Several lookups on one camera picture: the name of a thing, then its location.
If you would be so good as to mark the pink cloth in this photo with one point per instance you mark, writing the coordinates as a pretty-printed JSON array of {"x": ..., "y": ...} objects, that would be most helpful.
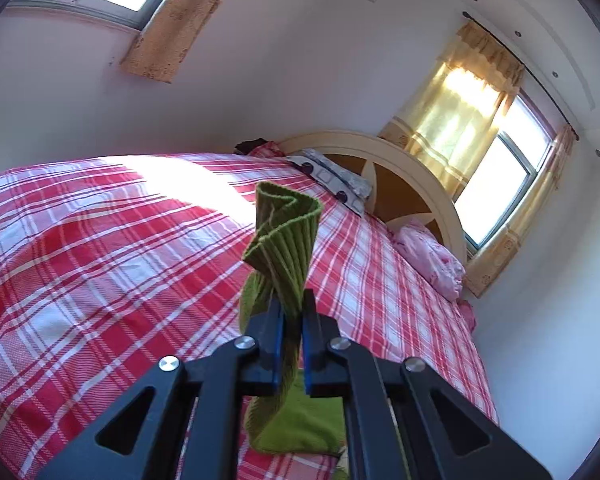
[{"x": 467, "y": 312}]

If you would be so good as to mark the green knit garment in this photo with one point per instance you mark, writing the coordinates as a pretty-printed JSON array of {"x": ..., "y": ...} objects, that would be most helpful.
[{"x": 285, "y": 255}]

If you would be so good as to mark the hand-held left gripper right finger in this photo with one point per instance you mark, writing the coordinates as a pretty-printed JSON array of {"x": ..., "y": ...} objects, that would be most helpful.
[{"x": 307, "y": 345}]

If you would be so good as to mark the red plaid bed sheet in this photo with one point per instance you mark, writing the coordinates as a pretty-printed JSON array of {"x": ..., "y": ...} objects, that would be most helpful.
[{"x": 130, "y": 270}]

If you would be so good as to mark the pink floral pillow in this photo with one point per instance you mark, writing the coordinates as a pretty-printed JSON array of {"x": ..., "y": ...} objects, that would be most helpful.
[{"x": 432, "y": 260}]

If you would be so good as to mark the grey patterned pillow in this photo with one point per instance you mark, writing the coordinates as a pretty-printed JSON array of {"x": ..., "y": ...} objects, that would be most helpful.
[{"x": 332, "y": 177}]

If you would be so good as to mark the black curtain rod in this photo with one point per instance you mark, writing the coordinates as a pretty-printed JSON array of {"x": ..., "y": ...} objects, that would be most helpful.
[{"x": 520, "y": 67}]

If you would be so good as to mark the cream wooden headboard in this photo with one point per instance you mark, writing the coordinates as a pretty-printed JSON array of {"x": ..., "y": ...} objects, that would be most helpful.
[{"x": 380, "y": 170}]

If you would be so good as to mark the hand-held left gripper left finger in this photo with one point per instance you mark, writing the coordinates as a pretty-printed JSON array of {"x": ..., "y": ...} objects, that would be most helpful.
[{"x": 278, "y": 345}]

